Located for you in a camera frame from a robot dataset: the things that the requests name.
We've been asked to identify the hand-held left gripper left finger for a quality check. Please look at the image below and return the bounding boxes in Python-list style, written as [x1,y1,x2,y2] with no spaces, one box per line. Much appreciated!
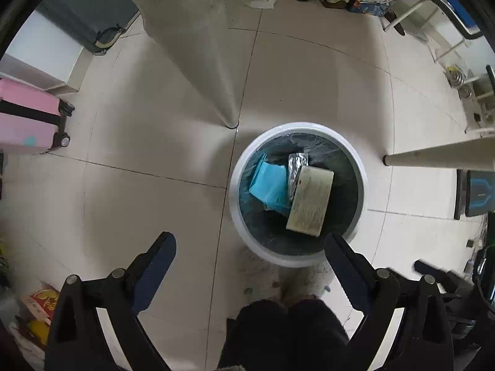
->
[44,232,177,371]

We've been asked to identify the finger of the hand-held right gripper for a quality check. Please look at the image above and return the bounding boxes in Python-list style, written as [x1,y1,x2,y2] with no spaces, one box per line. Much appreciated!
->
[414,260,470,287]

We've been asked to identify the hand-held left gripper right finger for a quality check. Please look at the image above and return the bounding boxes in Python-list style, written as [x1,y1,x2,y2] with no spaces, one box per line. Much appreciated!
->
[325,232,455,371]

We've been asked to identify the white round trash bin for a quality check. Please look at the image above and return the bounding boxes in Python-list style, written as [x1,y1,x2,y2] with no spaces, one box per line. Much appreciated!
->
[228,122,366,268]

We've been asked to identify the fuzzy beige slippers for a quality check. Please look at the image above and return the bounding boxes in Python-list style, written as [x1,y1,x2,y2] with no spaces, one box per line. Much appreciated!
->
[235,247,333,312]

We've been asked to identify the black bin liner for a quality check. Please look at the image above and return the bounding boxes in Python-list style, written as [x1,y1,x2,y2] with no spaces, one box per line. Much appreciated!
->
[238,132,359,256]

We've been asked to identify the beige cardboard box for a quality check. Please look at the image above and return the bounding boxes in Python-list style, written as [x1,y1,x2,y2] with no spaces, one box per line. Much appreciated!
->
[286,165,335,237]

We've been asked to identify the black floor scale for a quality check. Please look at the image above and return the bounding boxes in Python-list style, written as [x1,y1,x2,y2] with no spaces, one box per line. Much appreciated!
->
[455,169,495,221]

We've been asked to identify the person's dark pants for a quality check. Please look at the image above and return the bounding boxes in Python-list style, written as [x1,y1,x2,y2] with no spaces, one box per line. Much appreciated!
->
[217,297,351,371]

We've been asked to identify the thin white table leg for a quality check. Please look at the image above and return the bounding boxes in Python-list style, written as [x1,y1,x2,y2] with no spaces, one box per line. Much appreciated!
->
[383,137,495,171]

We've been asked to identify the red snack packet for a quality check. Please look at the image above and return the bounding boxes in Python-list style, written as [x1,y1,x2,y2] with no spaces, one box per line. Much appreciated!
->
[20,284,59,326]

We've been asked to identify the silver foil packet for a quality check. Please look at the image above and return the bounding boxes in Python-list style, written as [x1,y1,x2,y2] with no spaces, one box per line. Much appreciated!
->
[286,153,309,206]

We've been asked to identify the light blue packet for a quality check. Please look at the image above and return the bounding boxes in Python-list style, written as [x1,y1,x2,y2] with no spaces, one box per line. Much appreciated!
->
[248,153,291,215]

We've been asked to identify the yellow packet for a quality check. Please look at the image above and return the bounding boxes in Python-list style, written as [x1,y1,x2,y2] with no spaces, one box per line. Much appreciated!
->
[25,319,52,346]

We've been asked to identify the metal bowl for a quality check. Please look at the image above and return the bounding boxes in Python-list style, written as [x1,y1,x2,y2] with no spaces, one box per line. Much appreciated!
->
[445,66,473,100]

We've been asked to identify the pink suitcase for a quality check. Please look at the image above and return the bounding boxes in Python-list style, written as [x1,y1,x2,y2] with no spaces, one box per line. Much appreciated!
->
[0,77,76,156]

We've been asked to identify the thick white table leg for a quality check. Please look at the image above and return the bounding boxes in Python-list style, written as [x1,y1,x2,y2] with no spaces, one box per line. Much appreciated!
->
[102,0,239,129]

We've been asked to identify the white metal rack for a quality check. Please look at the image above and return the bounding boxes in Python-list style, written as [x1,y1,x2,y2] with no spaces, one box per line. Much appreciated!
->
[382,0,495,138]

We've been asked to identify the white cabinet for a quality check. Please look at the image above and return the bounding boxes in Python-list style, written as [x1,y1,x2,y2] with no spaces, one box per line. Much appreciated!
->
[0,10,94,94]

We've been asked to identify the grey-blue storage case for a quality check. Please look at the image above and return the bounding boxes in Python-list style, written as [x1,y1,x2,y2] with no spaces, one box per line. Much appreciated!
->
[38,0,140,55]

